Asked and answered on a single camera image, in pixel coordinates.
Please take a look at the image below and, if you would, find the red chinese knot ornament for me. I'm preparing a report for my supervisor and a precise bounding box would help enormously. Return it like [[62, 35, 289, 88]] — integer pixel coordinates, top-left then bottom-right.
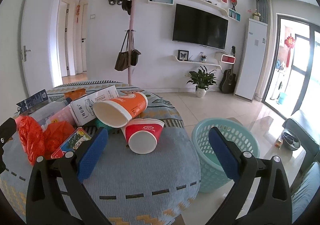
[[284, 34, 296, 68]]

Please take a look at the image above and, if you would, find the white lower wall shelf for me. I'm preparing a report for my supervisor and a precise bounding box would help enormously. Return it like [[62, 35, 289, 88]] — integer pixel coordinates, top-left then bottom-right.
[[171, 55, 222, 70]]

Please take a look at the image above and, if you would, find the pink drink bottle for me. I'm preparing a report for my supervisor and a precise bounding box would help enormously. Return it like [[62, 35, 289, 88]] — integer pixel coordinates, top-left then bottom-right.
[[29, 98, 75, 131]]

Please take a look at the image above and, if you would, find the red white shelf box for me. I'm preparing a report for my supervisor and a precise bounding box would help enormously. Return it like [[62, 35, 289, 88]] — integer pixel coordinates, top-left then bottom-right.
[[221, 54, 235, 65]]

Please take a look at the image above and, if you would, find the white carton box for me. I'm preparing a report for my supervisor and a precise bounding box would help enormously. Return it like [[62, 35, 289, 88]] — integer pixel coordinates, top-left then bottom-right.
[[69, 85, 119, 126]]

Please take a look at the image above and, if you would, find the teal laundry basket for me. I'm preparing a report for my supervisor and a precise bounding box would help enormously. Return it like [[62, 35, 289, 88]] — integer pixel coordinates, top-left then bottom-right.
[[191, 117, 261, 194]]

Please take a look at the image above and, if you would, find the orange paper cup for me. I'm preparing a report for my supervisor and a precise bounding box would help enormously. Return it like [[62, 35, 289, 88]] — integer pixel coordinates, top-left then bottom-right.
[[93, 92, 148, 128]]

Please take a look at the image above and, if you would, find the patterned blue tablecloth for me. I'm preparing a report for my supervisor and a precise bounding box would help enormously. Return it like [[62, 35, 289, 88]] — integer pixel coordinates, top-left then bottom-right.
[[1, 80, 201, 224]]

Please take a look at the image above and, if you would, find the black acoustic guitar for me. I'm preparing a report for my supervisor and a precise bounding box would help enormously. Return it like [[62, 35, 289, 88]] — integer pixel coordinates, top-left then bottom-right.
[[219, 45, 237, 95]]

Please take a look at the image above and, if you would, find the pink coat rack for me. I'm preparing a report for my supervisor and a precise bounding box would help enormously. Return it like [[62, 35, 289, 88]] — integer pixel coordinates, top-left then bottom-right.
[[127, 0, 137, 85]]

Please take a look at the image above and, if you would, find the red plastic bag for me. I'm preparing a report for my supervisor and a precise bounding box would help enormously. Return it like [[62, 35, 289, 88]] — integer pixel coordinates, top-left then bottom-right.
[[18, 116, 75, 165]]

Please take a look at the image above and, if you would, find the colourful snack packet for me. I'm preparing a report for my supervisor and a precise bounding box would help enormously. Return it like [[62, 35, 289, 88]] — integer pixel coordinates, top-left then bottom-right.
[[51, 127, 91, 159]]

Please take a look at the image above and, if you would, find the grey green sofa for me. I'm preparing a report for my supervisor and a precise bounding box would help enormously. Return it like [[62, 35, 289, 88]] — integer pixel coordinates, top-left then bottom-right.
[[283, 110, 319, 224]]

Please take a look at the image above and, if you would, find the brown hanging tote bag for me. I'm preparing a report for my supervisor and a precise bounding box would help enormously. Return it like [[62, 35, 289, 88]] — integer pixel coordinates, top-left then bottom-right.
[[114, 30, 130, 71]]

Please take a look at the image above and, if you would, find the red paper cup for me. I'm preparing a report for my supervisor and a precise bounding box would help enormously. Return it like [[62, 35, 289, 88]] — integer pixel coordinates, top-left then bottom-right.
[[121, 118, 164, 155]]

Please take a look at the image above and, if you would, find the framed butterfly picture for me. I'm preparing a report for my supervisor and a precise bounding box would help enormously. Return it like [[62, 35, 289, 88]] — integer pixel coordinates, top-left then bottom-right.
[[177, 50, 189, 61]]

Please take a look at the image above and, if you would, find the orange plastic wrapper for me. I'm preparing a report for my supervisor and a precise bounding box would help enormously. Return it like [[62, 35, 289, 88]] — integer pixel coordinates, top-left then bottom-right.
[[64, 88, 86, 100]]

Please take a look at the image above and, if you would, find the dark blue snack packet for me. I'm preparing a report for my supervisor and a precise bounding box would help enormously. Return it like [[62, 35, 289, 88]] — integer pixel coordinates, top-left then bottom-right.
[[16, 89, 49, 114]]

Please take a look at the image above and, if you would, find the white curved upper shelf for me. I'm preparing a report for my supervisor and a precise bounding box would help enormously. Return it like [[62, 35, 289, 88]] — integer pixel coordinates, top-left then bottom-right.
[[189, 0, 228, 16]]

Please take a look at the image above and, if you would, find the blue bucket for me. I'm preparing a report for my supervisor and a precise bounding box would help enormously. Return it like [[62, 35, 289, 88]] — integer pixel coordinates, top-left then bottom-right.
[[277, 92, 286, 105]]

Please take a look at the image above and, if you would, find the black hanging small bag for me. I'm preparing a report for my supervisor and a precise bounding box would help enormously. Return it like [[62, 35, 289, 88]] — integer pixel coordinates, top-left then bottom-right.
[[131, 30, 141, 66]]

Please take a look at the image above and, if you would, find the dark metal bowl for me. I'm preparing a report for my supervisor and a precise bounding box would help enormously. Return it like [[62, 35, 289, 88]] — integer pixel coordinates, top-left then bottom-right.
[[281, 129, 300, 151]]

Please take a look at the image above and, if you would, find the black wall television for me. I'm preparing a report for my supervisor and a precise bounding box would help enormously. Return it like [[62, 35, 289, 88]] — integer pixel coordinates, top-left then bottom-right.
[[172, 4, 228, 50]]

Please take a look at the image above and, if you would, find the white open door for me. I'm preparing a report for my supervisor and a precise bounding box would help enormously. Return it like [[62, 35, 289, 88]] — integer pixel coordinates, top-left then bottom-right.
[[21, 0, 62, 96]]

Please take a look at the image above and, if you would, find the potted green plant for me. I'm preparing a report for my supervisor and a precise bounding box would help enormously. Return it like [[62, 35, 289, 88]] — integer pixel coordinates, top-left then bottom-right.
[[187, 65, 217, 98]]

